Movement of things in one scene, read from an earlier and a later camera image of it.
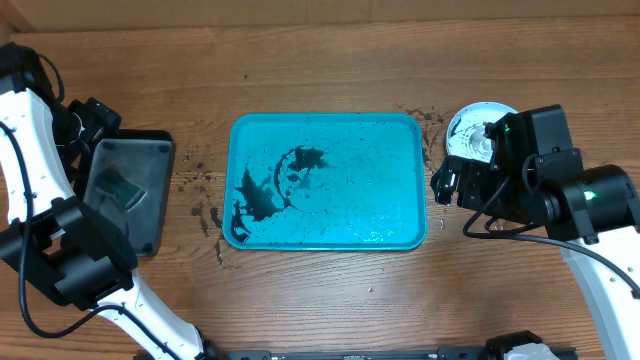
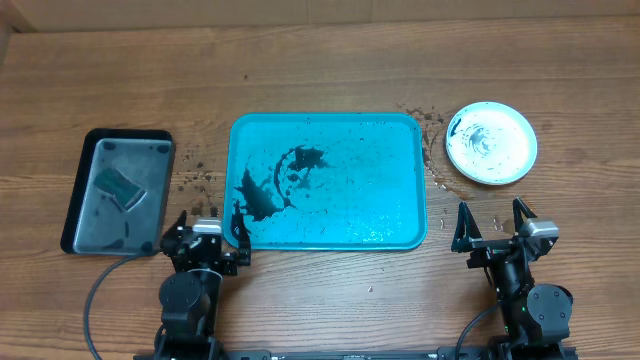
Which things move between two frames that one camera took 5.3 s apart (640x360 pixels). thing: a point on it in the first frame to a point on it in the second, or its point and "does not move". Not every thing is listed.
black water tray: (129, 178) does not move
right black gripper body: (480, 184) to (490, 250)
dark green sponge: (127, 192) does not move
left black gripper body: (79, 121) to (227, 262)
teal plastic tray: (324, 181) does not move
